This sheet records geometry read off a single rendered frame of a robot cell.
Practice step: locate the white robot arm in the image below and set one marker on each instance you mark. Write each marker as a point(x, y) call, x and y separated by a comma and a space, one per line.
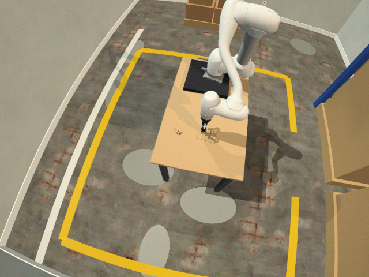
point(258, 20)

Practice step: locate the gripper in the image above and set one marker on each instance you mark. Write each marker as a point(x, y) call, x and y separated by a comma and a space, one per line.
point(204, 124)

